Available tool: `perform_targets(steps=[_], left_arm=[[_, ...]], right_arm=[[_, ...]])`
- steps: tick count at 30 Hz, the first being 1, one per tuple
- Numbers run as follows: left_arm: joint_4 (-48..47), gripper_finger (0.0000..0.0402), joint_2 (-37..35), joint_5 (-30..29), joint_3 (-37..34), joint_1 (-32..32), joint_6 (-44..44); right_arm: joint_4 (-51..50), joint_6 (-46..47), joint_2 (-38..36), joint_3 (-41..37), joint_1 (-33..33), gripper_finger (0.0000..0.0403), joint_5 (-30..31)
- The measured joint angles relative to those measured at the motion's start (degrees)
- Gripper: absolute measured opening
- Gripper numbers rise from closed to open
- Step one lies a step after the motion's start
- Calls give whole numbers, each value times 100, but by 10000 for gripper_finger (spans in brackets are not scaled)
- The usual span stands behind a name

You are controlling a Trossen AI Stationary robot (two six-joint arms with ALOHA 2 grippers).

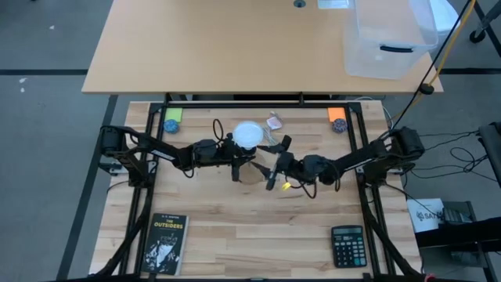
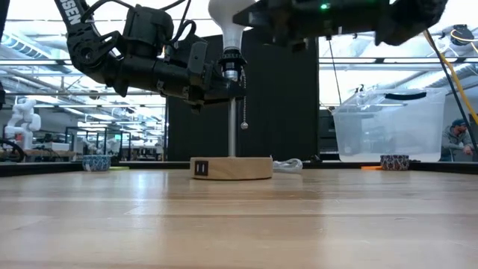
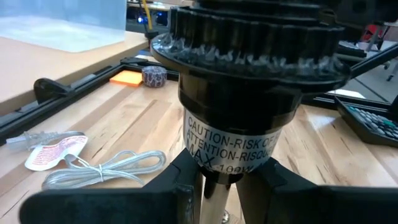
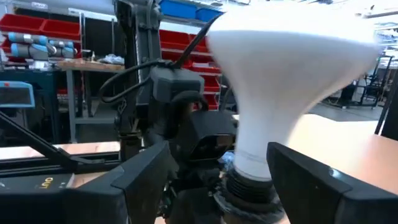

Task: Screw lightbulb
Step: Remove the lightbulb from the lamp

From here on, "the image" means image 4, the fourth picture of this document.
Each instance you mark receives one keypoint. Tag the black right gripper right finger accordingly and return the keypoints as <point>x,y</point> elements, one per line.
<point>317,202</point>

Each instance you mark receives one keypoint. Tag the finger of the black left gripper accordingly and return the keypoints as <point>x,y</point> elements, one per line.
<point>208,127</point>

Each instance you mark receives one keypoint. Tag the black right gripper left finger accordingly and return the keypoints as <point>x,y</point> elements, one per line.
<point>118,205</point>

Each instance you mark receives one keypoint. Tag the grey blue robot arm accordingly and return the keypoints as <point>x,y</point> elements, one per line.
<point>34,46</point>

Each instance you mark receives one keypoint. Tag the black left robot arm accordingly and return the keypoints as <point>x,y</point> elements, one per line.
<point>136,37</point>

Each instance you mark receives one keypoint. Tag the red plastic storage bin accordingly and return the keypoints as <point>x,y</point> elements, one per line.
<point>21,23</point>
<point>60,29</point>
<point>206,68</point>
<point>172,39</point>

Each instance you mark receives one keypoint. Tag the light wooden desk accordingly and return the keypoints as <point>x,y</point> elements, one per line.
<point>342,146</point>

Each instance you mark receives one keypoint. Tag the black Outsiders paperback book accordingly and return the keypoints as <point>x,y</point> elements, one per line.
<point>31,183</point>

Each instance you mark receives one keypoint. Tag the wooden top metal workbench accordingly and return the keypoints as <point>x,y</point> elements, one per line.
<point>90,66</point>

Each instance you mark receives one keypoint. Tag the black room divider panel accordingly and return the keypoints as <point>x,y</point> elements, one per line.
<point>390,118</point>

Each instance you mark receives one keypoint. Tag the blue plastic storage bin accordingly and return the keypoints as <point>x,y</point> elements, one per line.
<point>178,8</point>
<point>208,15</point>

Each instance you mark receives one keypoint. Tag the blue framed screen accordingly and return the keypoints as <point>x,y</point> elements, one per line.
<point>15,95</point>

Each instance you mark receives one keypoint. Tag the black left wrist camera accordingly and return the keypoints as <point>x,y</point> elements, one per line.
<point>177,82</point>

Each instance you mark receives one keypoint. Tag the black metal table frame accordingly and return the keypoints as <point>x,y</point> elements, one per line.
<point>93,166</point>

